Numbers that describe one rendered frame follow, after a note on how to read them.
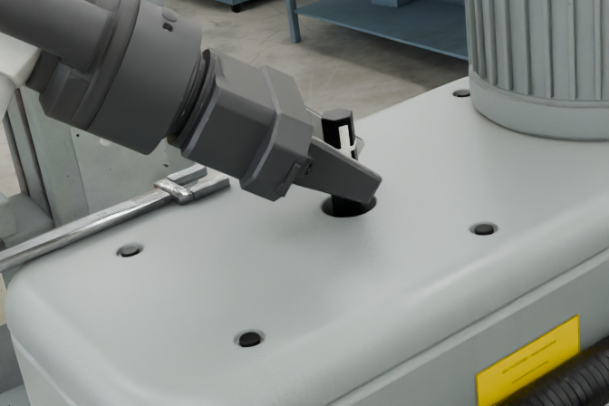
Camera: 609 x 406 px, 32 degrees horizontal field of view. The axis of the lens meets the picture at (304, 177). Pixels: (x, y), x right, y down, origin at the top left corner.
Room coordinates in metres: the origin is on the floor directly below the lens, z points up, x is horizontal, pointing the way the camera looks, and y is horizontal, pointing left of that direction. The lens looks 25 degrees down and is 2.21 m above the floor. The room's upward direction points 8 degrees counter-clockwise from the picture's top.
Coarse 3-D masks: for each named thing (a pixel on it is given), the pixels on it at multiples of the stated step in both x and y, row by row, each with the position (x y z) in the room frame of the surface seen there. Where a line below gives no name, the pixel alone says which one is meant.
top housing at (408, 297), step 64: (384, 128) 0.76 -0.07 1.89; (448, 128) 0.74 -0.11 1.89; (320, 192) 0.66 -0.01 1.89; (384, 192) 0.64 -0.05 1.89; (448, 192) 0.63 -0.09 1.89; (512, 192) 0.62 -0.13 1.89; (576, 192) 0.60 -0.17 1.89; (64, 256) 0.62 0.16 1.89; (128, 256) 0.61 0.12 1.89; (192, 256) 0.59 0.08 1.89; (256, 256) 0.58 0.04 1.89; (320, 256) 0.57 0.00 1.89; (384, 256) 0.56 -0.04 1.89; (448, 256) 0.55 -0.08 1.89; (512, 256) 0.55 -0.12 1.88; (576, 256) 0.57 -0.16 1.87; (64, 320) 0.54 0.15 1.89; (128, 320) 0.53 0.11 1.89; (192, 320) 0.52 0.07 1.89; (256, 320) 0.51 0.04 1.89; (320, 320) 0.50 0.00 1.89; (384, 320) 0.50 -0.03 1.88; (448, 320) 0.51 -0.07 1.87; (512, 320) 0.53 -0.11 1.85; (576, 320) 0.56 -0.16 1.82; (64, 384) 0.51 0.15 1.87; (128, 384) 0.46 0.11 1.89; (192, 384) 0.45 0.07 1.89; (256, 384) 0.45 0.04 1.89; (320, 384) 0.46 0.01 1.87; (384, 384) 0.48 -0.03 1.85; (448, 384) 0.51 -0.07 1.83; (512, 384) 0.53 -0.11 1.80
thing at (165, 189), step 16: (176, 176) 0.70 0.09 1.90; (192, 176) 0.71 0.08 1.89; (224, 176) 0.69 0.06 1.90; (160, 192) 0.68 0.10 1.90; (176, 192) 0.68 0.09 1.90; (192, 192) 0.67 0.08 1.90; (208, 192) 0.68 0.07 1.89; (112, 208) 0.66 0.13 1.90; (128, 208) 0.66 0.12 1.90; (144, 208) 0.66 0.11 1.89; (80, 224) 0.65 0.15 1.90; (96, 224) 0.64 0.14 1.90; (112, 224) 0.65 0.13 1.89; (32, 240) 0.63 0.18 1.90; (48, 240) 0.63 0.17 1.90; (64, 240) 0.63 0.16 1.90; (0, 256) 0.62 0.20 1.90; (16, 256) 0.61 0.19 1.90; (32, 256) 0.62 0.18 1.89; (0, 272) 0.61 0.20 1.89
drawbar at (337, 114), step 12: (324, 120) 0.63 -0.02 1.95; (336, 120) 0.62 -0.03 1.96; (348, 120) 0.63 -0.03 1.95; (324, 132) 0.63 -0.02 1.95; (336, 132) 0.62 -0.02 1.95; (336, 144) 0.62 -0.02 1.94; (336, 204) 0.63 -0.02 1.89; (348, 204) 0.62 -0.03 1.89; (360, 204) 0.63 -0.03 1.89; (336, 216) 0.63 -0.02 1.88; (348, 216) 0.62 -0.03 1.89
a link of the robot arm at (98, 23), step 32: (0, 0) 0.56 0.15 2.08; (32, 0) 0.56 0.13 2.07; (64, 0) 0.57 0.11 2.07; (96, 0) 0.60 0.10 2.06; (128, 0) 0.62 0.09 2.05; (0, 32) 0.57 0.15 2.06; (32, 32) 0.56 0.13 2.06; (64, 32) 0.56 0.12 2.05; (96, 32) 0.56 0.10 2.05; (128, 32) 0.60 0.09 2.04; (0, 64) 0.58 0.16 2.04; (32, 64) 0.59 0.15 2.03; (64, 64) 0.58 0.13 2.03; (96, 64) 0.58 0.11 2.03; (0, 96) 0.58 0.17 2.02; (64, 96) 0.58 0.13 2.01; (96, 96) 0.58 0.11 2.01
